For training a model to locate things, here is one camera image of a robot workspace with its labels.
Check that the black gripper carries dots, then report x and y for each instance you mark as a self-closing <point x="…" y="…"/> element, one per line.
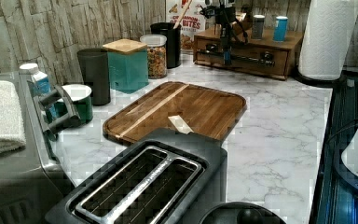
<point x="224" y="14"/>

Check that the wooden drawer with black handle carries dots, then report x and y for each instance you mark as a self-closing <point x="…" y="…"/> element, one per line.
<point x="253" y="59"/>

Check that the wooden drawer cabinet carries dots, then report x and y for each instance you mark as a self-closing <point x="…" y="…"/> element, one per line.
<point x="292" y="42"/>

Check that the dark grey shaker can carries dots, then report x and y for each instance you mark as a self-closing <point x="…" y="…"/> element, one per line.
<point x="258" y="26"/>

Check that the cereal box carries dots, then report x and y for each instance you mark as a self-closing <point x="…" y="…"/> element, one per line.
<point x="192" y="23"/>

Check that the wooden spoon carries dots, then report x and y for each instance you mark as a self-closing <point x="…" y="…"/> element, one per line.
<point x="184" y="11"/>

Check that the black utensil pot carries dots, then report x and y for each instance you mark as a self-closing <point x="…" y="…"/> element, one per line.
<point x="173" y="43"/>

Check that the blue shaker can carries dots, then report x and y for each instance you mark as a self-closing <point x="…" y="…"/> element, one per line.
<point x="280" y="28"/>

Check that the clear cereal container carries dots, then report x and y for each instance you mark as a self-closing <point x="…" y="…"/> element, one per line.
<point x="156" y="55"/>

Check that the large wooden cutting board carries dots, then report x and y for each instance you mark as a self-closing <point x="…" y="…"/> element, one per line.
<point x="206" y="111"/>

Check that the teal canister with wooden lid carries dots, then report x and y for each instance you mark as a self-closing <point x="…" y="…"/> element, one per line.
<point x="127" y="65"/>

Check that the white paper towel roll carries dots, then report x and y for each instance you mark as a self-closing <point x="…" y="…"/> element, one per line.
<point x="326" y="41"/>

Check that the dark grey cup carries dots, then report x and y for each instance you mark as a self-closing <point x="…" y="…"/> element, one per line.
<point x="94" y="70"/>

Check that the black two-slot toaster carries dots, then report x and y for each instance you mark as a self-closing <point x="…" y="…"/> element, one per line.
<point x="167" y="177"/>

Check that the green white enamel mug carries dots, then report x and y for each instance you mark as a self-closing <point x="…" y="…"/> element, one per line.
<point x="81" y="97"/>

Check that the black round lid with knob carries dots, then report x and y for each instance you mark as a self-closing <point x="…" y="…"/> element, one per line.
<point x="240" y="213"/>

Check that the white blue bottle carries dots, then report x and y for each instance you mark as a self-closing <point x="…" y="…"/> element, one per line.
<point x="39" y="79"/>

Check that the white folded towel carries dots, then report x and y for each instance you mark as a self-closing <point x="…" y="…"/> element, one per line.
<point x="12" y="134"/>

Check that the silver toaster oven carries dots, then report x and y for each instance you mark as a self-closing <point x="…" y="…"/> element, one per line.
<point x="31" y="178"/>

